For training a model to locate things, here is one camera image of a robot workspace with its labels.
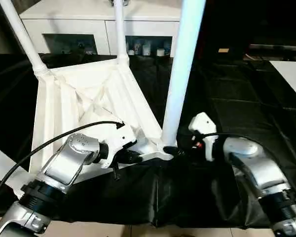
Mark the white plastic table top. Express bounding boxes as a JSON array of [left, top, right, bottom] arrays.
[[13, 58, 181, 198]]

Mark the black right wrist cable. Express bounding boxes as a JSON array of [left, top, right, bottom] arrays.
[[198, 132, 272, 152]]

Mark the grey curtain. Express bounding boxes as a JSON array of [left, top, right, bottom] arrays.
[[0, 14, 28, 54]]

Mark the white plastic table leg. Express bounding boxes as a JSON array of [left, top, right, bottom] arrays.
[[112, 0, 131, 64], [161, 0, 208, 149], [0, 142, 32, 189], [0, 0, 50, 78]]

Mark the black mat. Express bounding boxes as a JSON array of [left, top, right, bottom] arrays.
[[0, 52, 296, 228]]

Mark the black speaker with yellow label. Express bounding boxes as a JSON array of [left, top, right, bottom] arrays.
[[187, 0, 250, 60]]

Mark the white cabinet with glass doors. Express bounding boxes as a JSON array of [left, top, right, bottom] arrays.
[[19, 0, 186, 58]]

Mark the brown low console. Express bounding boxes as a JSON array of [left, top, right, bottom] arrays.
[[249, 43, 296, 62]]

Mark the white side table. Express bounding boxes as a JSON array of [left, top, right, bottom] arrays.
[[270, 60, 296, 106]]

